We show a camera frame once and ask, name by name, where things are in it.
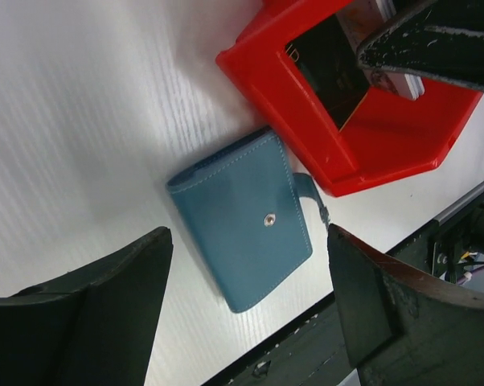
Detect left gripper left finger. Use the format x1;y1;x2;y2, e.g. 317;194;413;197
0;227;173;385

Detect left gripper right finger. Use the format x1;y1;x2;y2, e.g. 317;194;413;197
327;224;484;385

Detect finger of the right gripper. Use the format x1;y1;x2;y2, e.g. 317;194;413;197
356;1;484;92

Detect red plastic bin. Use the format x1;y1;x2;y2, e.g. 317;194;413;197
216;1;482;197

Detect blue leather card holder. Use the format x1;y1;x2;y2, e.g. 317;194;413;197
166;128;330;313

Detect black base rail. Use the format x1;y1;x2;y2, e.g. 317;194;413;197
202;220;448;385

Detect aluminium frame rail right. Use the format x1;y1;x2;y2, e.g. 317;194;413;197
433;181;484;224

